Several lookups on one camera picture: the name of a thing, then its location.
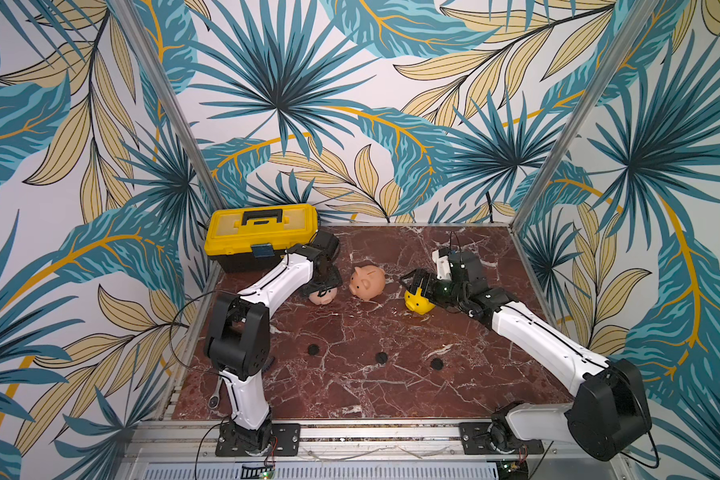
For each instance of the yellow black toolbox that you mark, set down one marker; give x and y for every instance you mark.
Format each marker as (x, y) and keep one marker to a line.
(256, 238)

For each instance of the yellow piggy bank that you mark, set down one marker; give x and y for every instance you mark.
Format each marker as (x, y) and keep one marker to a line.
(416, 301)

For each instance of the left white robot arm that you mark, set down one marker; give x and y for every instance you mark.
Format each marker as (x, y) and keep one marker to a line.
(238, 339)

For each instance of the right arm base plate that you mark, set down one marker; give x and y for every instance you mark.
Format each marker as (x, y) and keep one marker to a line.
(483, 438)

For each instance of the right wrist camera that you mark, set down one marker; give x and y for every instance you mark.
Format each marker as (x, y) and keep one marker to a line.
(443, 263)

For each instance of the aluminium front rail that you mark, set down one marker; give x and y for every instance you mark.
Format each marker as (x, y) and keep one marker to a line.
(337, 440)

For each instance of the silver ratchet wrench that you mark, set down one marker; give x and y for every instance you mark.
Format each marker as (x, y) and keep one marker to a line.
(215, 397)

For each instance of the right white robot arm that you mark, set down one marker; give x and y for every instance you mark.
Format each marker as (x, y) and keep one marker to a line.
(609, 410)

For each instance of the pink piggy bank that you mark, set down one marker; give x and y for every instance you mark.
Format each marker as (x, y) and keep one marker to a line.
(367, 282)
(323, 297)

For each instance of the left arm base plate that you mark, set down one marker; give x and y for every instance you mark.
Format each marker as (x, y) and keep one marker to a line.
(279, 439)

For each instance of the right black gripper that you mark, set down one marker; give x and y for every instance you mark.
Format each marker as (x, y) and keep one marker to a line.
(429, 289)

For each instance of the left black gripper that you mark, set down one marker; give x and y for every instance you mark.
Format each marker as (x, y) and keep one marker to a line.
(335, 280)

